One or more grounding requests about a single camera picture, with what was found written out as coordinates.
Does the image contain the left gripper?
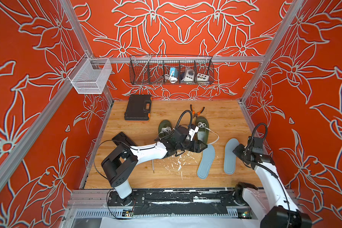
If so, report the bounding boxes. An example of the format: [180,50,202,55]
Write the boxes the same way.
[176,139,209,154]

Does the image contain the grey insole being inserted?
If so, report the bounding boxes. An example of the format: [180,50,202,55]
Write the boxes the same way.
[223,138,239,175]

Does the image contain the green shoe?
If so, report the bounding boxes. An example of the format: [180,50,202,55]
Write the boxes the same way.
[152,119,174,173]
[196,116,220,145]

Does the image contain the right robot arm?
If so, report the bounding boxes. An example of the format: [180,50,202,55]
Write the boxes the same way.
[232,137,313,228]

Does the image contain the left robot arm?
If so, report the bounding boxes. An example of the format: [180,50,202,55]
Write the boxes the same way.
[101,125,208,199]

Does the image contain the grey insole on table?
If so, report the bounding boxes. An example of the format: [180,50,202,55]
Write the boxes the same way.
[197,145,216,180]

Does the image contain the white dotted box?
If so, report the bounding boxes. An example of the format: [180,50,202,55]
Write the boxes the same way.
[196,73,209,84]

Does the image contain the black tool case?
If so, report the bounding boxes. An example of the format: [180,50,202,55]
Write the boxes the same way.
[124,95,152,121]

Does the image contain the blue white box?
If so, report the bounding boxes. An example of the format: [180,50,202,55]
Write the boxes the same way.
[169,67,179,81]

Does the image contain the clear plastic bin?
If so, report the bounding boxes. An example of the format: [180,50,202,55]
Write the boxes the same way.
[68,59,113,95]

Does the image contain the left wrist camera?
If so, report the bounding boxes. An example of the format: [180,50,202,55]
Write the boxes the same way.
[187,126,199,141]

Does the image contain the orange handled pliers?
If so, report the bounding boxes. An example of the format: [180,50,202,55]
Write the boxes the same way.
[189,104,206,118]

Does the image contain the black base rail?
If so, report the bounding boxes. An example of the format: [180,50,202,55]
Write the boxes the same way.
[106,188,253,219]

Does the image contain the black wire basket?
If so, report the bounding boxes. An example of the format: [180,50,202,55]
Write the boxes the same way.
[129,54,215,86]

